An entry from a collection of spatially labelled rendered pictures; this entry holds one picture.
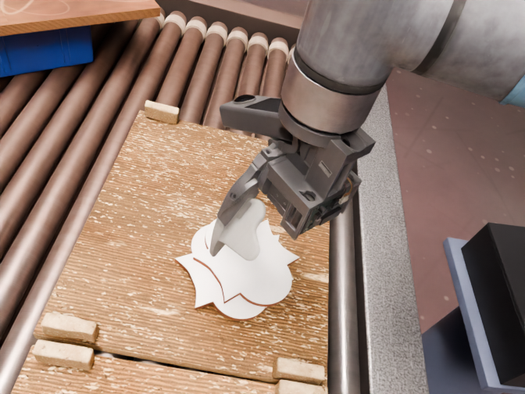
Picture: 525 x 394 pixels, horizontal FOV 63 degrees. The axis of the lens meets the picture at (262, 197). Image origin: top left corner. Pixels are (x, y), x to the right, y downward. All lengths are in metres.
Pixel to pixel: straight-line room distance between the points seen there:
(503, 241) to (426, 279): 1.19
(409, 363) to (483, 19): 0.47
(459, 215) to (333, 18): 2.08
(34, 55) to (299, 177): 0.61
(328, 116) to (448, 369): 0.72
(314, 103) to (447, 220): 1.96
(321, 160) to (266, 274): 0.25
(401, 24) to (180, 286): 0.42
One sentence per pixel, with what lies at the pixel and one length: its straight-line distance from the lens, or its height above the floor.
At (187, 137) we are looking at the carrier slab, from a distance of 0.76.
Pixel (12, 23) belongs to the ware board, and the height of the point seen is 1.04.
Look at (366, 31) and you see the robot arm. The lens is 0.30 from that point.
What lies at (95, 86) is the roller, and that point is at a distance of 0.89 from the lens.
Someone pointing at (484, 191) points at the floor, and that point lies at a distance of 2.57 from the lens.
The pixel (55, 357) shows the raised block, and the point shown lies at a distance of 0.53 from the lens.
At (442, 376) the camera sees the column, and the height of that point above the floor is 0.66.
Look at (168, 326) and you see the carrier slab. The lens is 0.56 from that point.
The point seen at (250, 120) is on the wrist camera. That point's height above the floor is 1.18.
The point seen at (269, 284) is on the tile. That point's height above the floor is 0.96.
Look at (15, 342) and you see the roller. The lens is 0.60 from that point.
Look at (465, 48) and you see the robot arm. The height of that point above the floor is 1.34.
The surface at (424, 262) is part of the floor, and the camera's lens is 2.04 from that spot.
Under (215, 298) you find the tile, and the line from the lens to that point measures 0.56.
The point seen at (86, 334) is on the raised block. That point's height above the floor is 0.96.
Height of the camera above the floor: 1.46
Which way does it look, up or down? 49 degrees down
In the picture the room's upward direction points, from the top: 19 degrees clockwise
